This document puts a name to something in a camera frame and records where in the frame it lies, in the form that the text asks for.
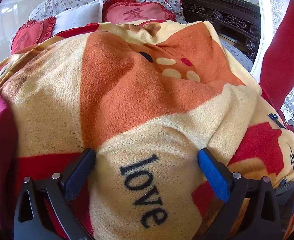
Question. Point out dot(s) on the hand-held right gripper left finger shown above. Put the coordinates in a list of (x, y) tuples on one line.
[(76, 178)]

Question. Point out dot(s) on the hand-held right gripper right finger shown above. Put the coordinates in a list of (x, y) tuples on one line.
[(214, 178)]

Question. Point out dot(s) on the black plastic object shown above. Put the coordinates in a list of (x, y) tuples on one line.
[(285, 200)]

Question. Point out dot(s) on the printed fleece blanket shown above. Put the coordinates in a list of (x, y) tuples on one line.
[(142, 100)]

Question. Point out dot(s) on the red cloth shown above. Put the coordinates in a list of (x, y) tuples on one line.
[(282, 50)]

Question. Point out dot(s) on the red heart-shaped pillow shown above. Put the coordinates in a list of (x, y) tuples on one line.
[(137, 13), (28, 37)]

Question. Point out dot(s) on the dark carved wooden headboard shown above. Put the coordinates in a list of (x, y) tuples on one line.
[(227, 21)]

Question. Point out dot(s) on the white pillow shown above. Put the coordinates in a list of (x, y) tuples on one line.
[(79, 18)]

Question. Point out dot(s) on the white curved frame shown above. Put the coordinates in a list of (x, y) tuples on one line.
[(260, 30)]

